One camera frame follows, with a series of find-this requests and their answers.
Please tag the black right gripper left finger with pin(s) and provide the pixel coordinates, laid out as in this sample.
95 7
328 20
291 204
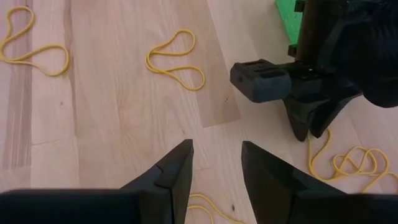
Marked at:
93 207

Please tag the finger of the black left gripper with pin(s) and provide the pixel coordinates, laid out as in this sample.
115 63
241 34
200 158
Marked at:
300 121
329 115

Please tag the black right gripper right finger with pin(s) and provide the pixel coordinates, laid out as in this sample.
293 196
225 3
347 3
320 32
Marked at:
311 208

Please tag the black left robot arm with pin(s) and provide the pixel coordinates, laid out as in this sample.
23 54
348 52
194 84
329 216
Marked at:
315 28

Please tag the green plastic basket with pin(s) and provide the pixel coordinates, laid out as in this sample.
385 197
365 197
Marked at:
287 18

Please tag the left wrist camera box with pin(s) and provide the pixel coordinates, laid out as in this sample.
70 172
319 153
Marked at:
261 81

